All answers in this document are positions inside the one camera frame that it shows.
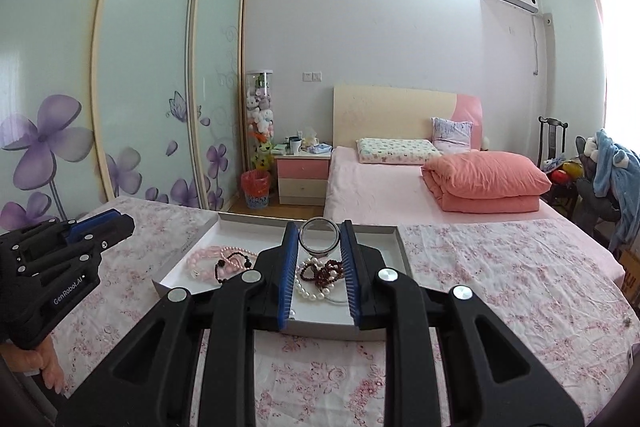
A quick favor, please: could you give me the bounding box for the pink crystal bead bracelet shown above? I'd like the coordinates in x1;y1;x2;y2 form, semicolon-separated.
185;245;227;282

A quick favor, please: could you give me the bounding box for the black bead bracelet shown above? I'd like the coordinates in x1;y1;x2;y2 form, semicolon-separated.
214;250;254;283

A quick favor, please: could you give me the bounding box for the white pearl bracelet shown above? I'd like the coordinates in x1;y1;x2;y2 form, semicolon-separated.
293;257;336;303

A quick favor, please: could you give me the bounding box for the dark red bead necklace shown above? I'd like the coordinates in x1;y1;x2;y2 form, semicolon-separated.
298;258;346;289

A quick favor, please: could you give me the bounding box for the silver ring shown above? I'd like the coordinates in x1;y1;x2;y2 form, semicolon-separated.
298;217;343;258

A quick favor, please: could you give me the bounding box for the thin silver hoop bangle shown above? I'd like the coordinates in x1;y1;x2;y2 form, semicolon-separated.
324;295;348;307

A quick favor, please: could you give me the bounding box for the left hand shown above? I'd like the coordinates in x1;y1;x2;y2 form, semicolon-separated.
1;335;64;395

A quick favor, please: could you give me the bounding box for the grey cardboard tray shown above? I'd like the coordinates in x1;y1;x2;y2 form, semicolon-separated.
152;212;411;341

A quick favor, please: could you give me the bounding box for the red waste bin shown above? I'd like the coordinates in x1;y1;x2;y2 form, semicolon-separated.
241;169;271;210

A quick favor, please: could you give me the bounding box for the pink beige nightstand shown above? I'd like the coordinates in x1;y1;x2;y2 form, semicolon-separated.
276;153;331;206

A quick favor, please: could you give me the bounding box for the white mug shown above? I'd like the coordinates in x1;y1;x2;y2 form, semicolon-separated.
288;136;303;155

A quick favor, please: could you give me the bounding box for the floral sliding wardrobe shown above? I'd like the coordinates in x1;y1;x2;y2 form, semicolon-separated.
1;0;244;231

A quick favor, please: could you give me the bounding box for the folded salmon duvet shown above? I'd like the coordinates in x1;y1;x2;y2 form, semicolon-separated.
421;150;551;213

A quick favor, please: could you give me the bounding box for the plush toy display tube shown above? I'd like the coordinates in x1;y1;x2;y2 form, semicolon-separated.
244;69;274;171

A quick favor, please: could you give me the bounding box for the pink bed mattress sheet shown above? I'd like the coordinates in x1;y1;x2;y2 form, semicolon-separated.
324;146;625;285

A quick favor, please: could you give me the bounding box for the blue plush robe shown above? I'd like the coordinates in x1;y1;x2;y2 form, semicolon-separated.
593;129;640;251

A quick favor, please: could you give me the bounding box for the purple patterned pillow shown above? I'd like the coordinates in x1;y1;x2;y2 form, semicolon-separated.
432;117;473;154

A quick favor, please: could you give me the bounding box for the floral white pillow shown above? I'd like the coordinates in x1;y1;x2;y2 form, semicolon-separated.
357;138;442;166

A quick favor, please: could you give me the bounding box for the dark wooden chair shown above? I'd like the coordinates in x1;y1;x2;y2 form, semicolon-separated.
537;116;570;168

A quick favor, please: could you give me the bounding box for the beige pink headboard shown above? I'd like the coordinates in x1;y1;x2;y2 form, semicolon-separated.
333;84;483;150

